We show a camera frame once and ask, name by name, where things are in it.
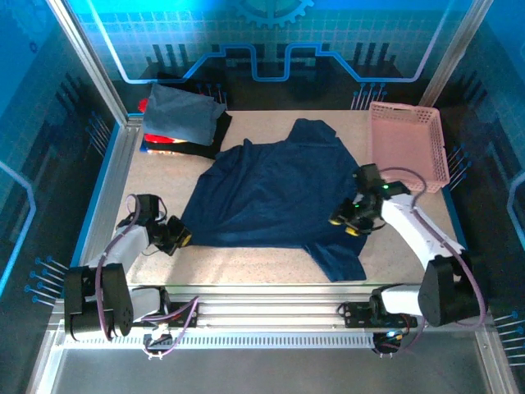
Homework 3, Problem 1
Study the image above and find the pink plastic basket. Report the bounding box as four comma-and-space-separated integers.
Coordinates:
367, 101, 451, 195

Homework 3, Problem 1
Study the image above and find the navy blue t-shirt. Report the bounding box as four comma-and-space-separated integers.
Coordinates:
179, 117, 369, 283

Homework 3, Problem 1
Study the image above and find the multicoloured folded t-shirt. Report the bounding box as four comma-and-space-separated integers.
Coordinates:
139, 144, 185, 156

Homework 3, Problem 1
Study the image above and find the red folded t-shirt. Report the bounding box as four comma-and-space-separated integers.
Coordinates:
138, 98, 177, 144

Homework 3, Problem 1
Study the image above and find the black folded t-shirt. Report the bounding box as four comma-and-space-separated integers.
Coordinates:
141, 112, 233, 162

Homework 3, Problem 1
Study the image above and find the grey-blue folded t-shirt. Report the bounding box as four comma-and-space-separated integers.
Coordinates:
143, 83, 228, 147

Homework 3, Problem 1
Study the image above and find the black controller with LEDs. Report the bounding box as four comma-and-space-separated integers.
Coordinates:
371, 328, 411, 359

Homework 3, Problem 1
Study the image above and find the aluminium framed grey panel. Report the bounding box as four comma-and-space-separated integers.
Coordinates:
26, 319, 520, 394

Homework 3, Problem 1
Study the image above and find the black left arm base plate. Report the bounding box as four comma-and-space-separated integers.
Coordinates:
135, 297, 201, 329

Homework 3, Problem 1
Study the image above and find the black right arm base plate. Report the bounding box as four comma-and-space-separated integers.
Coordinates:
342, 301, 418, 329

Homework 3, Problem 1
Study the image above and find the small connector board with wires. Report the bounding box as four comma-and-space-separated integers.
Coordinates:
142, 323, 176, 361

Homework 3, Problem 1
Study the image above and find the aluminium side rail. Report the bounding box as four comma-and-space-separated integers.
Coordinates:
71, 114, 144, 296

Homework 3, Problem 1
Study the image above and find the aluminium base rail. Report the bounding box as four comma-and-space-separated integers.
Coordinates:
48, 282, 495, 333

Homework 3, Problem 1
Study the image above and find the slotted grey cable duct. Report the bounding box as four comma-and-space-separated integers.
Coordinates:
63, 331, 377, 349

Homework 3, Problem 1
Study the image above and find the aluminium corner post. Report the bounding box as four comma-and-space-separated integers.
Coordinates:
417, 0, 495, 122
45, 0, 143, 126

